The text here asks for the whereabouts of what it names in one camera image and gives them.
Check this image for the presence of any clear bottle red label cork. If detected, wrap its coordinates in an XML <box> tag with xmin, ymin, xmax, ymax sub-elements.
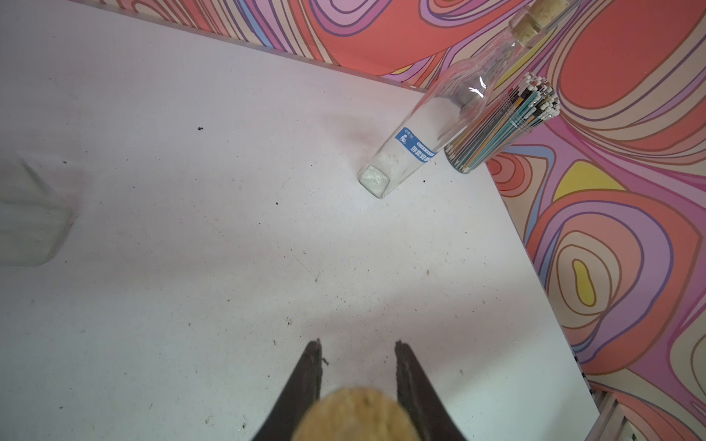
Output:
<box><xmin>292</xmin><ymin>387</ymin><xmax>420</xmax><ymax>441</ymax></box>

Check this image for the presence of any metal cup with pencils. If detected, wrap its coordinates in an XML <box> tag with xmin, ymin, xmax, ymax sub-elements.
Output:
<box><xmin>445</xmin><ymin>73</ymin><xmax>561</xmax><ymax>174</ymax></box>

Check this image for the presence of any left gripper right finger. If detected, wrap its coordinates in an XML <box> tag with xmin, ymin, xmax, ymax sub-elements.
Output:
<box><xmin>395</xmin><ymin>341</ymin><xmax>466</xmax><ymax>441</ymax></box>

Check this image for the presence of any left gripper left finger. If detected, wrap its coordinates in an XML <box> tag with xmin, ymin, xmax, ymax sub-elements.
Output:
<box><xmin>252</xmin><ymin>340</ymin><xmax>323</xmax><ymax>441</ymax></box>

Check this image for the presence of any clear bottle with black cap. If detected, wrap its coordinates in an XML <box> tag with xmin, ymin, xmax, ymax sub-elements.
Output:
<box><xmin>1</xmin><ymin>154</ymin><xmax>73</xmax><ymax>268</ymax></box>

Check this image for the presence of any clear bottle blue label cork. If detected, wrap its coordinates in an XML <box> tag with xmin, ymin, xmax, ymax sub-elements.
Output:
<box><xmin>358</xmin><ymin>0</ymin><xmax>578</xmax><ymax>200</ymax></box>

